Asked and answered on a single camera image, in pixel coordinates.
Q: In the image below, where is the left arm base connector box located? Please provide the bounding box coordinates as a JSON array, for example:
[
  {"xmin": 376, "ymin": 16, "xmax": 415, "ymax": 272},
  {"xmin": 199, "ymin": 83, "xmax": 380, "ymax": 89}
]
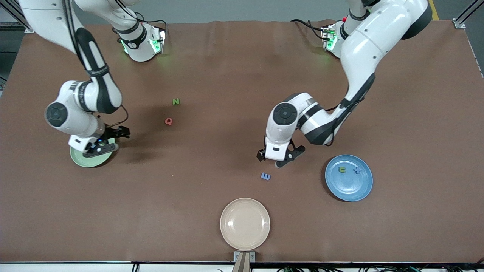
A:
[{"xmin": 321, "ymin": 25, "xmax": 338, "ymax": 52}]

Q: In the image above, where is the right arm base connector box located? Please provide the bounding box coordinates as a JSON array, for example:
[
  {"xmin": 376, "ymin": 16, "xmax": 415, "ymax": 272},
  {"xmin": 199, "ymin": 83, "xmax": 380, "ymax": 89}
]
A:
[{"xmin": 150, "ymin": 29, "xmax": 167, "ymax": 54}]

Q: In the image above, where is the green plate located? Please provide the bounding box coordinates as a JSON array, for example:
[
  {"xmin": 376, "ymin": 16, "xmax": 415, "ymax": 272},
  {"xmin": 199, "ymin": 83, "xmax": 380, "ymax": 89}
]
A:
[{"xmin": 70, "ymin": 138, "xmax": 116, "ymax": 168}]

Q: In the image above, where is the beige plate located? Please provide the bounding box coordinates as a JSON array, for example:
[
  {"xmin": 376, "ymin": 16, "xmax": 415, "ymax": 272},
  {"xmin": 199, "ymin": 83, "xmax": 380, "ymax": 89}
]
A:
[{"xmin": 220, "ymin": 198, "xmax": 271, "ymax": 251}]

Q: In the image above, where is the brown table mat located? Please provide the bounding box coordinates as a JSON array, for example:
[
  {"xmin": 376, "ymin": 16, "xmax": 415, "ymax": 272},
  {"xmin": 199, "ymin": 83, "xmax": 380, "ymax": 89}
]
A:
[{"xmin": 0, "ymin": 20, "xmax": 484, "ymax": 263}]

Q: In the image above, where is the blue plate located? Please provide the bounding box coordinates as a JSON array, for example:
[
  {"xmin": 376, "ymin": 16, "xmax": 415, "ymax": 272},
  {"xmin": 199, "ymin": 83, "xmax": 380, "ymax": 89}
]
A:
[{"xmin": 325, "ymin": 154, "xmax": 373, "ymax": 202}]

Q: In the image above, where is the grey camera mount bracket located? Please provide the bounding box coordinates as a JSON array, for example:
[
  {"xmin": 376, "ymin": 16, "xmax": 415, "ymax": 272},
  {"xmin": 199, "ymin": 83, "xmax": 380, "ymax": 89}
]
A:
[{"xmin": 231, "ymin": 251, "xmax": 256, "ymax": 272}]

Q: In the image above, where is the black right arm base cable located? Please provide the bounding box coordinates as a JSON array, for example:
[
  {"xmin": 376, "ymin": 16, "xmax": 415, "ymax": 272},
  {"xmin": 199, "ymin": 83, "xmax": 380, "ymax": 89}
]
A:
[{"xmin": 134, "ymin": 11, "xmax": 168, "ymax": 32}]

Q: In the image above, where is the black arm base cable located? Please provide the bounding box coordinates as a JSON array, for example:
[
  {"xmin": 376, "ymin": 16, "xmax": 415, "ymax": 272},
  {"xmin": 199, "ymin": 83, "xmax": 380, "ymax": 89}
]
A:
[
  {"xmin": 290, "ymin": 18, "xmax": 326, "ymax": 40},
  {"xmin": 134, "ymin": 11, "xmax": 168, "ymax": 32}
]

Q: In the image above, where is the black left arm base cable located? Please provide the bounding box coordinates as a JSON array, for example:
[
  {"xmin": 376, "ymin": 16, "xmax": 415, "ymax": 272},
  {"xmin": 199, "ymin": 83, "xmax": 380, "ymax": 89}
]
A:
[{"xmin": 290, "ymin": 18, "xmax": 326, "ymax": 40}]

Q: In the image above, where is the white table edge rail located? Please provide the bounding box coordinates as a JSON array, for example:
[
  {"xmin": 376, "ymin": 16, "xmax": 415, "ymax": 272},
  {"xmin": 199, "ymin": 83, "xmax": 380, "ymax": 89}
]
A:
[{"xmin": 0, "ymin": 261, "xmax": 484, "ymax": 272}]

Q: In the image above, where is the aluminium frame profile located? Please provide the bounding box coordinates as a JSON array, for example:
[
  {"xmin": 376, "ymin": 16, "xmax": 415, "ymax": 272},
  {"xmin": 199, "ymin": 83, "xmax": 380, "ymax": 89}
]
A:
[
  {"xmin": 453, "ymin": 0, "xmax": 484, "ymax": 29},
  {"xmin": 0, "ymin": 0, "xmax": 37, "ymax": 34}
]

